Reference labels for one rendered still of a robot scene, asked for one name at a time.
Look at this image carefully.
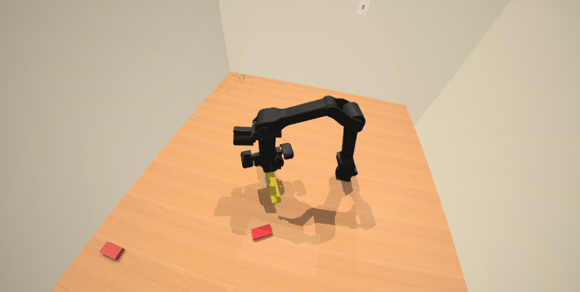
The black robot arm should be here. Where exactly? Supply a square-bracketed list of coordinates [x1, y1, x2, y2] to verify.
[233, 95, 366, 182]

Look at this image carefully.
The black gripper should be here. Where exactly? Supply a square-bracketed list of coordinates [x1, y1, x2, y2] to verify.
[241, 143, 294, 168]

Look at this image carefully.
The yellow bar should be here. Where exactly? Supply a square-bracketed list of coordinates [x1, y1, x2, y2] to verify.
[265, 172, 281, 204]

